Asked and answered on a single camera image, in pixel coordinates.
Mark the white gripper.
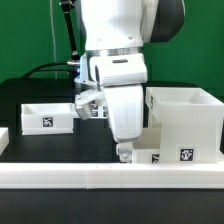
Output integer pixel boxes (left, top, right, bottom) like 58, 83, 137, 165
104, 84, 143, 163

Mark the white front drawer box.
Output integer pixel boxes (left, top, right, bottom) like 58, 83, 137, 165
132, 128, 161, 164

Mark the white drawer box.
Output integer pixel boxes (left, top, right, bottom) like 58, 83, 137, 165
132, 128, 161, 164
21, 103, 78, 135

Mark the white drawer cabinet frame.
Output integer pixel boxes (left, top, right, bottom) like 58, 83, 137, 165
145, 87, 224, 164

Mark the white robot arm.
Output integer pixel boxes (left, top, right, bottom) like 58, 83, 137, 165
75, 0, 185, 162

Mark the white rear drawer box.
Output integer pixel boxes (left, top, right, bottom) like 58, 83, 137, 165
21, 103, 78, 135

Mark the marker tag sheet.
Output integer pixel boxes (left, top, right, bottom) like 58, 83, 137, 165
91, 104, 108, 119

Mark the black cable bundle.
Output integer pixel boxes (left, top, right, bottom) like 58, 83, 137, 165
21, 61, 81, 80

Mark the white front rail fence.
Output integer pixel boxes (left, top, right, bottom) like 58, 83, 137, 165
0, 163, 224, 189

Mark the white rail fence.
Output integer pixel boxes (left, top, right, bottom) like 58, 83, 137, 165
0, 163, 224, 189
0, 127, 9, 155

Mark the white left rail fence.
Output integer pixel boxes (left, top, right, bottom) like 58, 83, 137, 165
0, 127, 9, 155

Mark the grey thin cable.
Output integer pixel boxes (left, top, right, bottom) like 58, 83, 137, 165
49, 0, 58, 80

